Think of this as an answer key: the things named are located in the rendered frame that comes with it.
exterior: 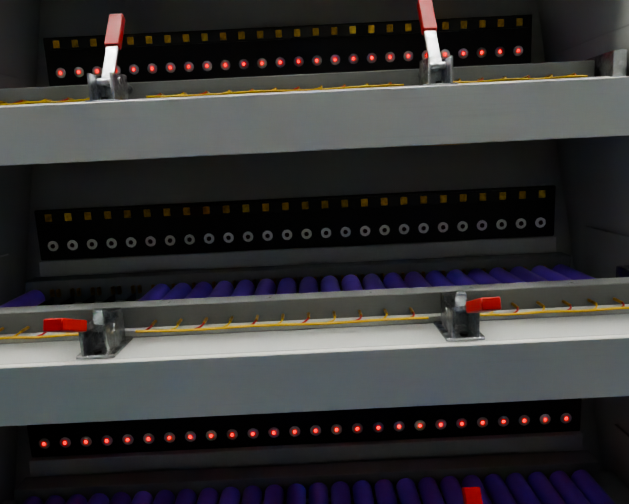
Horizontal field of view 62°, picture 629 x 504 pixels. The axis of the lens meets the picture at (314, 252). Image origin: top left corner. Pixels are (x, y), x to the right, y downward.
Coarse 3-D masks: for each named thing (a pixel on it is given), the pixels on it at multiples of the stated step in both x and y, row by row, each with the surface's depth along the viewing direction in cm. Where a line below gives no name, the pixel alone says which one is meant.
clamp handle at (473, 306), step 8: (456, 296) 38; (464, 296) 38; (456, 304) 39; (464, 304) 39; (472, 304) 34; (480, 304) 32; (488, 304) 32; (496, 304) 32; (456, 312) 38; (464, 312) 39; (472, 312) 34; (480, 312) 35
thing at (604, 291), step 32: (416, 288) 43; (448, 288) 43; (480, 288) 43; (512, 288) 42; (544, 288) 42; (576, 288) 42; (608, 288) 42; (0, 320) 42; (32, 320) 42; (128, 320) 42; (160, 320) 42; (192, 320) 42; (224, 320) 42; (256, 320) 41; (352, 320) 41; (384, 320) 41
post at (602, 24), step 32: (544, 0) 62; (576, 0) 55; (608, 0) 49; (544, 32) 63; (576, 32) 55; (608, 32) 49; (576, 160) 57; (608, 160) 50; (576, 192) 57; (608, 192) 51; (576, 224) 57; (608, 224) 51; (576, 256) 58; (608, 416) 53; (608, 448) 53
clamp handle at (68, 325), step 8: (96, 312) 38; (48, 320) 32; (56, 320) 32; (64, 320) 32; (72, 320) 33; (80, 320) 34; (96, 320) 39; (104, 320) 39; (48, 328) 32; (56, 328) 32; (64, 328) 32; (72, 328) 33; (80, 328) 34; (88, 328) 36; (96, 328) 37
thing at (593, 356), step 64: (0, 256) 53; (128, 256) 56; (192, 256) 55; (256, 256) 55; (320, 256) 55; (384, 256) 55; (448, 256) 55; (512, 320) 42; (576, 320) 41; (0, 384) 37; (64, 384) 37; (128, 384) 37; (192, 384) 37; (256, 384) 37; (320, 384) 38; (384, 384) 38; (448, 384) 38; (512, 384) 38; (576, 384) 38
